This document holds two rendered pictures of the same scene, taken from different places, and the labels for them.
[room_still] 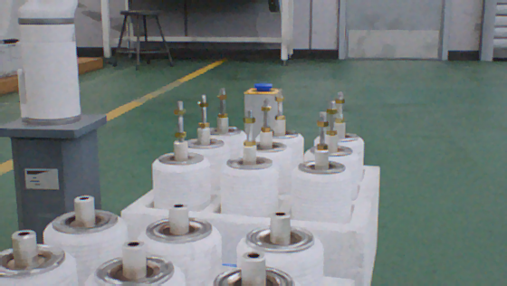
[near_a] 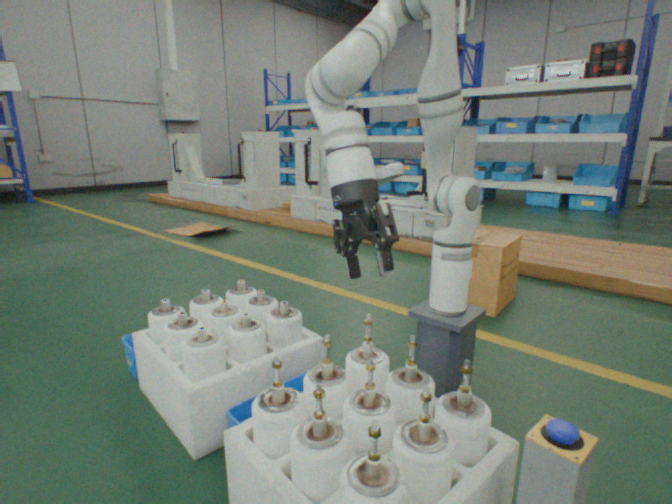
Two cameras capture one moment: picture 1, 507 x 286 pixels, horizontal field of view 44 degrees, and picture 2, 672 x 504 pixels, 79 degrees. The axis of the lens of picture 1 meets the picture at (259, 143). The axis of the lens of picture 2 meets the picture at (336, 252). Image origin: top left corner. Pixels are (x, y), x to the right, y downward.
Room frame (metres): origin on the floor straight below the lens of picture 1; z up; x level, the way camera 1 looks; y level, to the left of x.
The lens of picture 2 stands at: (1.40, -0.58, 0.71)
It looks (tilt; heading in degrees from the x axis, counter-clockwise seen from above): 15 degrees down; 124
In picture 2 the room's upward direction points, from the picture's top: straight up
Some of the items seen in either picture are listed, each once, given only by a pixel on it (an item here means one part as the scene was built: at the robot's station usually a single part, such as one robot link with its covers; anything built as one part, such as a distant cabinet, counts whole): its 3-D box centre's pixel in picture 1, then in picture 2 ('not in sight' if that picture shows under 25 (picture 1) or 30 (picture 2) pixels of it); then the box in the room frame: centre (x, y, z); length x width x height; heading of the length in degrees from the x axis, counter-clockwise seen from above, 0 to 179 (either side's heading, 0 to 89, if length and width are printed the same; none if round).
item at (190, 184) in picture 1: (182, 211); (366, 391); (1.01, 0.13, 0.16); 0.10 x 0.10 x 0.18
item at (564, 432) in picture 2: (263, 88); (562, 433); (1.39, -0.01, 0.32); 0.04 x 0.04 x 0.02
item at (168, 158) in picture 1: (181, 158); (367, 355); (1.01, 0.13, 0.25); 0.08 x 0.08 x 0.01
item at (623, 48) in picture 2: not in sight; (612, 52); (1.19, 4.70, 1.57); 0.42 x 0.34 x 0.17; 83
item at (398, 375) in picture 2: (204, 144); (410, 377); (1.12, 0.10, 0.25); 0.08 x 0.08 x 0.01
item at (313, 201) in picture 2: not in sight; (378, 176); (-0.11, 2.26, 0.45); 1.45 x 0.57 x 0.74; 173
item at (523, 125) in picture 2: not in sight; (518, 125); (0.35, 4.84, 0.90); 0.50 x 0.38 x 0.21; 83
